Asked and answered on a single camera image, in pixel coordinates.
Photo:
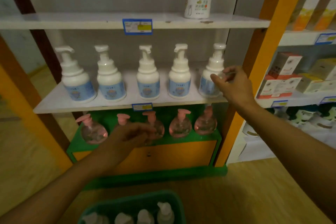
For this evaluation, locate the orange framed white shelf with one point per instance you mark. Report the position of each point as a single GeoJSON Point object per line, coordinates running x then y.
{"type": "Point", "coordinates": [78, 20]}

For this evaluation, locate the orange white product box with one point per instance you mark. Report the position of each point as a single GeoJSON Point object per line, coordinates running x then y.
{"type": "Point", "coordinates": [328, 13]}
{"type": "Point", "coordinates": [312, 3]}

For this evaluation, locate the green orange base cabinet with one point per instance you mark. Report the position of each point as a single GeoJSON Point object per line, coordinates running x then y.
{"type": "Point", "coordinates": [183, 153]}

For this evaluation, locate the teal plastic basket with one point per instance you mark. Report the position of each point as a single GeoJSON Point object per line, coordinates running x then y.
{"type": "Point", "coordinates": [131, 200]}

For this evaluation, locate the clear pink pump bottle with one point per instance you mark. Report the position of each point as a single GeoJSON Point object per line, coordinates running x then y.
{"type": "Point", "coordinates": [180, 126]}
{"type": "Point", "coordinates": [93, 133]}
{"type": "Point", "coordinates": [206, 124]}
{"type": "Point", "coordinates": [123, 117]}
{"type": "Point", "coordinates": [159, 126]}

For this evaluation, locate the white red product box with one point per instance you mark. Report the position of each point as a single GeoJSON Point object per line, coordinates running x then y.
{"type": "Point", "coordinates": [278, 87]}

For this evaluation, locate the pale yellow product box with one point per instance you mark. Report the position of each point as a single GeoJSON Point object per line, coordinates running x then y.
{"type": "Point", "coordinates": [324, 69]}
{"type": "Point", "coordinates": [309, 84]}

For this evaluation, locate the person's left hand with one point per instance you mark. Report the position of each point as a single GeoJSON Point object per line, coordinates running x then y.
{"type": "Point", "coordinates": [126, 139]}

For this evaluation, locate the person's right hand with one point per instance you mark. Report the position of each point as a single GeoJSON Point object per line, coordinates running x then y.
{"type": "Point", "coordinates": [236, 87]}

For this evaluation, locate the blue price tag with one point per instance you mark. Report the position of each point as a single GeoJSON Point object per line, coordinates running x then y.
{"type": "Point", "coordinates": [279, 103]}
{"type": "Point", "coordinates": [328, 99]}
{"type": "Point", "coordinates": [325, 38]}
{"type": "Point", "coordinates": [142, 107]}
{"type": "Point", "coordinates": [137, 26]}

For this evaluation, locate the person's left forearm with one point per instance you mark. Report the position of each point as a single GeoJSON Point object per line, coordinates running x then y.
{"type": "Point", "coordinates": [52, 195]}

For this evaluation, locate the person's right forearm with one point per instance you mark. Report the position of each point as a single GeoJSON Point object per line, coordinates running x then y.
{"type": "Point", "coordinates": [288, 147]}

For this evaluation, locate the white blue label pump bottle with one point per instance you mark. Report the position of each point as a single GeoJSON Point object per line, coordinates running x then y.
{"type": "Point", "coordinates": [214, 66]}
{"type": "Point", "coordinates": [110, 82]}
{"type": "Point", "coordinates": [77, 82]}
{"type": "Point", "coordinates": [179, 79]}
{"type": "Point", "coordinates": [148, 79]}

